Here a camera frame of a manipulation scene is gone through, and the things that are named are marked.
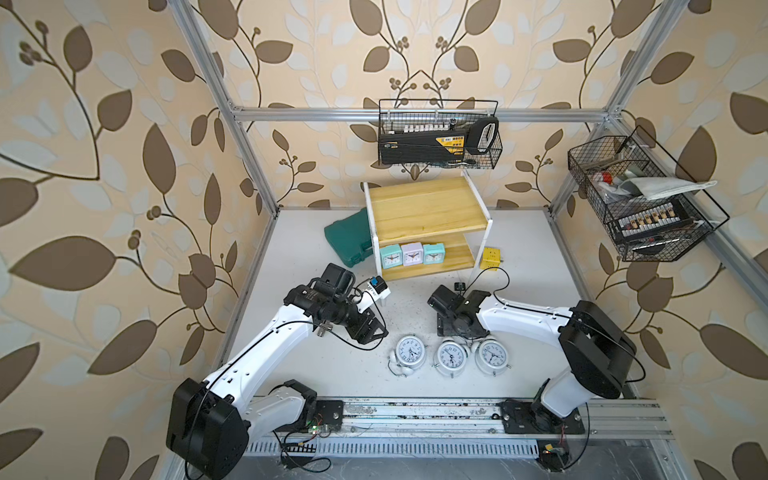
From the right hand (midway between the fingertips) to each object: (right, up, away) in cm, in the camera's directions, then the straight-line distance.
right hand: (455, 326), depth 89 cm
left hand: (-23, +5, -13) cm, 26 cm away
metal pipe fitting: (-40, 0, +1) cm, 40 cm away
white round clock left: (-14, -5, -8) cm, 17 cm away
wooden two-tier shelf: (-5, +33, -14) cm, 36 cm away
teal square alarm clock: (-19, +22, -6) cm, 30 cm away
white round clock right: (+8, -6, -8) cm, 13 cm away
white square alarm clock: (-13, +22, -6) cm, 26 cm away
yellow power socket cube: (+14, +20, +10) cm, 26 cm away
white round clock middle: (-3, -6, -8) cm, 10 cm away
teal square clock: (-7, +22, -6) cm, 24 cm away
